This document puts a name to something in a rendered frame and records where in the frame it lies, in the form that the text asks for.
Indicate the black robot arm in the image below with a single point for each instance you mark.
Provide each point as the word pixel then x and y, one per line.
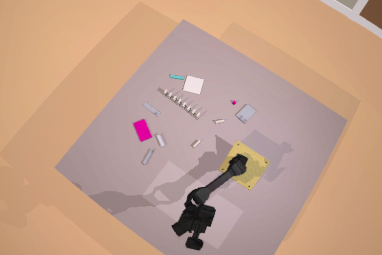
pixel 237 166

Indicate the magenta flat square slab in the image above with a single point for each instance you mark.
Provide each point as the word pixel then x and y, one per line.
pixel 142 130

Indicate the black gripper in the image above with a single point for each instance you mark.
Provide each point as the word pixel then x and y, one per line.
pixel 204 219

